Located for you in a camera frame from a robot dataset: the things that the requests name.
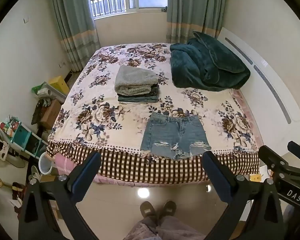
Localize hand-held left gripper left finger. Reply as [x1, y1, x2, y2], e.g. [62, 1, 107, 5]
[17, 151, 102, 240]

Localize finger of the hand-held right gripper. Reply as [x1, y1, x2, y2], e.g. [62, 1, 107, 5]
[258, 145, 292, 173]
[287, 141, 300, 157]

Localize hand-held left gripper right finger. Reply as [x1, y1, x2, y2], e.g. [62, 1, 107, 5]
[202, 151, 285, 240]

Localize blue denim shorts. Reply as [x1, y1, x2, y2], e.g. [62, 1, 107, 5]
[140, 112, 212, 162]

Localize person's legs in grey pants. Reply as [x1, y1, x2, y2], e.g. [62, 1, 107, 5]
[124, 215, 206, 240]

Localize stack of folded dark pants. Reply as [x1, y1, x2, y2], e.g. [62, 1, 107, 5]
[117, 84, 161, 104]

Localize white bucket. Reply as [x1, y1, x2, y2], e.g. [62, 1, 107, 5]
[38, 152, 55, 176]

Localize person's right shoe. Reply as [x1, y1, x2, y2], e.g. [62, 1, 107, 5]
[159, 200, 177, 220]

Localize person's shoe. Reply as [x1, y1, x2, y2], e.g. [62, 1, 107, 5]
[139, 201, 157, 223]
[159, 200, 177, 220]

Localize bed with floral sheet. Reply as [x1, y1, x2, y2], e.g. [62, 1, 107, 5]
[46, 42, 261, 184]

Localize person's left shoe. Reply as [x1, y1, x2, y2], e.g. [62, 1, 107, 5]
[139, 201, 157, 223]

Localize teal shelf unit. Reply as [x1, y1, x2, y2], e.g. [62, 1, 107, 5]
[9, 120, 48, 159]

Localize brown cardboard box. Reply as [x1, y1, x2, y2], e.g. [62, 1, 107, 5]
[40, 99, 63, 130]

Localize white headboard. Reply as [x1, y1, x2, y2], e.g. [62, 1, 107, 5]
[219, 27, 300, 153]

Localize yellow box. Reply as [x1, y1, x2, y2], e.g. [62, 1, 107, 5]
[48, 76, 70, 96]

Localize green plastic bag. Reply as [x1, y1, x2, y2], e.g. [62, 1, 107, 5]
[31, 81, 50, 97]

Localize dark green plush blanket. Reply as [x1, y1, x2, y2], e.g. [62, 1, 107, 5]
[169, 31, 251, 92]

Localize folded grey fleece garment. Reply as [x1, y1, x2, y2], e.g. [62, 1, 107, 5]
[114, 65, 160, 96]

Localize grey-green curtain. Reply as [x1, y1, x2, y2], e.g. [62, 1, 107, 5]
[166, 0, 228, 44]
[47, 0, 102, 72]

